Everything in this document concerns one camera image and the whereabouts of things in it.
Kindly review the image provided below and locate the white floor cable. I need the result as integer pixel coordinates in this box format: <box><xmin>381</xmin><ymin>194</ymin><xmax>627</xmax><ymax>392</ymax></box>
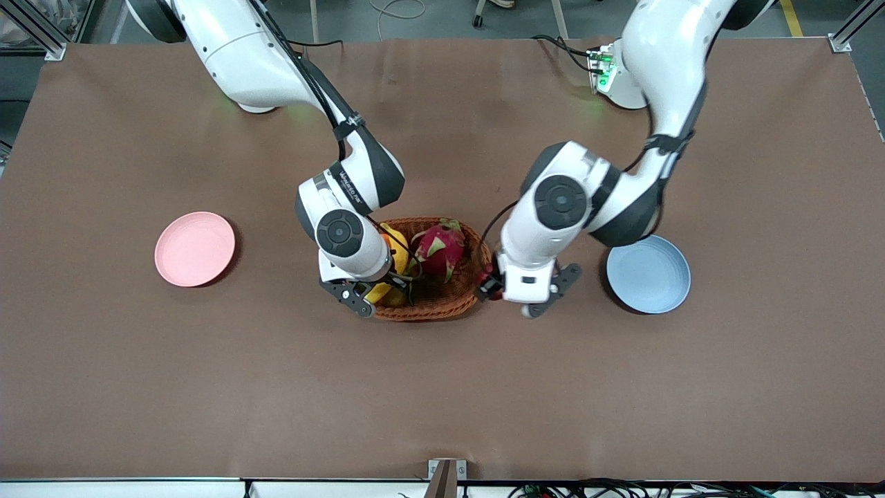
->
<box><xmin>369</xmin><ymin>0</ymin><xmax>427</xmax><ymax>42</ymax></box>

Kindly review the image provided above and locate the metal table edge bracket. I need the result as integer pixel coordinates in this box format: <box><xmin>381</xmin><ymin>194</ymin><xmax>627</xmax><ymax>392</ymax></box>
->
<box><xmin>427</xmin><ymin>459</ymin><xmax>467</xmax><ymax>498</ymax></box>

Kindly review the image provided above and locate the light blue round plate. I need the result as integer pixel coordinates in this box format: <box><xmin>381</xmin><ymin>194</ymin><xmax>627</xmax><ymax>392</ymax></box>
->
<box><xmin>606</xmin><ymin>234</ymin><xmax>692</xmax><ymax>315</ymax></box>

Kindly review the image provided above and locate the aluminium frame post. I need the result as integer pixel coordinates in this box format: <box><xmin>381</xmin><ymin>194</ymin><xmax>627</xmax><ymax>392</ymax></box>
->
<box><xmin>828</xmin><ymin>0</ymin><xmax>885</xmax><ymax>54</ymax></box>
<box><xmin>0</xmin><ymin>0</ymin><xmax>68</xmax><ymax>62</ymax></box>

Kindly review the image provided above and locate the pink round plate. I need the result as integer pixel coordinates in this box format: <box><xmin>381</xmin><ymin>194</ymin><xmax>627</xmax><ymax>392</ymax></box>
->
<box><xmin>154</xmin><ymin>212</ymin><xmax>236</xmax><ymax>287</ymax></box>

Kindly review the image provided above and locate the brown table cover sheet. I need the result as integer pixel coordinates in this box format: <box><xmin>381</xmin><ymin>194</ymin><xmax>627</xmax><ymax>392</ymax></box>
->
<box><xmin>0</xmin><ymin>38</ymin><xmax>885</xmax><ymax>483</ymax></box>

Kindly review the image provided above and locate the pink dragon fruit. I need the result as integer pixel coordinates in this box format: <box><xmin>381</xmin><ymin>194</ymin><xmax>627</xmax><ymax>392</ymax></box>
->
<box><xmin>411</xmin><ymin>219</ymin><xmax>467</xmax><ymax>283</ymax></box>

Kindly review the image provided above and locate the chair caster leg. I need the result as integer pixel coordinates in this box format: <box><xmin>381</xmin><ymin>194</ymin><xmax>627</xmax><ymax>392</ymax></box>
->
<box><xmin>472</xmin><ymin>0</ymin><xmax>516</xmax><ymax>28</ymax></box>

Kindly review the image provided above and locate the yellow banana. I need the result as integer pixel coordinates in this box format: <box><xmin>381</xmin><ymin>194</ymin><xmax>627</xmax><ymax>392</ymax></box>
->
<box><xmin>364</xmin><ymin>223</ymin><xmax>411</xmax><ymax>306</ymax></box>

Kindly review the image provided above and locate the green lit connector box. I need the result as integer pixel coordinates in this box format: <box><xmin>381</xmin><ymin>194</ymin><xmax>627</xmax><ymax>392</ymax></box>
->
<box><xmin>586</xmin><ymin>43</ymin><xmax>617</xmax><ymax>95</ymax></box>

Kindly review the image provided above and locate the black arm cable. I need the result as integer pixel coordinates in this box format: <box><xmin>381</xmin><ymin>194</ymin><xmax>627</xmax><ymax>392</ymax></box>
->
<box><xmin>479</xmin><ymin>82</ymin><xmax>707</xmax><ymax>244</ymax></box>
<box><xmin>249</xmin><ymin>0</ymin><xmax>367</xmax><ymax>165</ymax></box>

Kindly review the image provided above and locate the brown wicker basket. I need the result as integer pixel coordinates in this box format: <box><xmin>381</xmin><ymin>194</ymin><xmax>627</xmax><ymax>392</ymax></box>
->
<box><xmin>360</xmin><ymin>217</ymin><xmax>493</xmax><ymax>322</ymax></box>

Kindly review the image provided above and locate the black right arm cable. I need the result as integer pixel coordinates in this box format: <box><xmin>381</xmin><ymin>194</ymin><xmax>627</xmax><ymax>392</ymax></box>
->
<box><xmin>249</xmin><ymin>0</ymin><xmax>367</xmax><ymax>165</ymax></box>

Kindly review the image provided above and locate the black cable bundle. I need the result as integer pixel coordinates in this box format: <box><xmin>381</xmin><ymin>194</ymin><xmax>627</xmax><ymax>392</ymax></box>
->
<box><xmin>507</xmin><ymin>477</ymin><xmax>885</xmax><ymax>498</ymax></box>

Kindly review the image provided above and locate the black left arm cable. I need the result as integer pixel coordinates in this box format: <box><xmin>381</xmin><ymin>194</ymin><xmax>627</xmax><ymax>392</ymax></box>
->
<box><xmin>479</xmin><ymin>82</ymin><xmax>707</xmax><ymax>244</ymax></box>

